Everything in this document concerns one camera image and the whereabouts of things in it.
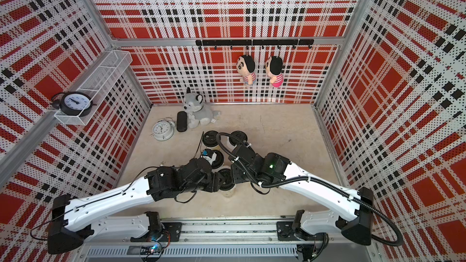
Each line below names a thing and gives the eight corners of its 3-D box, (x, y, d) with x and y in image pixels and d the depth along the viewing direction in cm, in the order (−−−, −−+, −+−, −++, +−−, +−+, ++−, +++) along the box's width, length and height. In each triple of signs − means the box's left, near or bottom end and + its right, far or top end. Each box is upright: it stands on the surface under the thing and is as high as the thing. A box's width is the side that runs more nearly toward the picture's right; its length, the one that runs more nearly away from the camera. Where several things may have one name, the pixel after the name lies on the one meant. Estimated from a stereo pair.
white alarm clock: (152, 141, 105) (149, 136, 101) (160, 120, 115) (157, 116, 112) (171, 140, 105) (169, 136, 101) (177, 120, 115) (175, 116, 112)
